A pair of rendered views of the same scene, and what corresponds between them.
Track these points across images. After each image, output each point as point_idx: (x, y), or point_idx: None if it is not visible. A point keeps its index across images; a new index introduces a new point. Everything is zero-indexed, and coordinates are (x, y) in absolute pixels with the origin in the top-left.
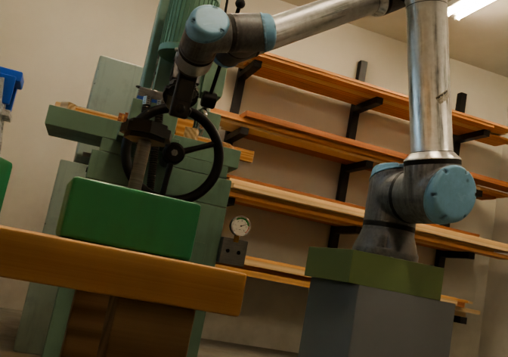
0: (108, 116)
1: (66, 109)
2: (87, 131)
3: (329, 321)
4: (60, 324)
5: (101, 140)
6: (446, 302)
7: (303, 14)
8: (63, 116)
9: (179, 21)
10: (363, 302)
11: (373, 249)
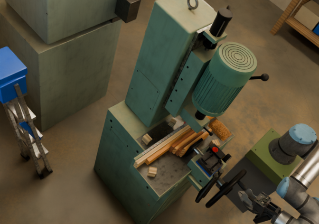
0: (165, 150)
1: (167, 191)
2: (174, 186)
3: (257, 178)
4: (154, 215)
5: (179, 182)
6: (298, 163)
7: None
8: (165, 193)
9: (222, 103)
10: None
11: (284, 163)
